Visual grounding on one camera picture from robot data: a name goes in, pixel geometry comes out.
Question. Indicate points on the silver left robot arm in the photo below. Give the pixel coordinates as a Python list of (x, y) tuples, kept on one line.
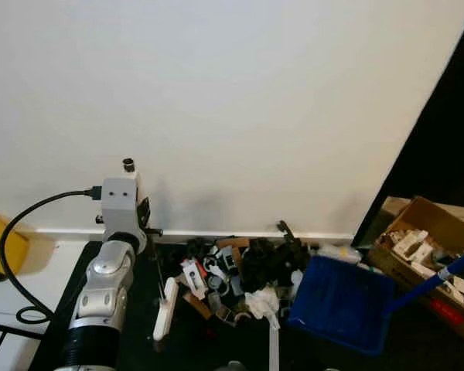
[(108, 287)]

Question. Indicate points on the white packet in box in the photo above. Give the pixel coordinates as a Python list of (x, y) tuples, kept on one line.
[(410, 243)]

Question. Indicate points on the white flat strip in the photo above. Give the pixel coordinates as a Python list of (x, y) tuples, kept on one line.
[(274, 352)]

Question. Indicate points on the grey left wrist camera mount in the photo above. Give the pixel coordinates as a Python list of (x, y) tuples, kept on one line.
[(117, 202)]

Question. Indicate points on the red and white packet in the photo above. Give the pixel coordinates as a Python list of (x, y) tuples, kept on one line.
[(193, 277)]

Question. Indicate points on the white crumpled tissue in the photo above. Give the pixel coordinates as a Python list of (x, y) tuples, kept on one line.
[(261, 303)]

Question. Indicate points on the brown cardboard box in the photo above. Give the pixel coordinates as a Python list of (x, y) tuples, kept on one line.
[(441, 224)]

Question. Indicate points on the black rubbish heap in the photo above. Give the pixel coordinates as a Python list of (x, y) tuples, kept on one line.
[(267, 263)]

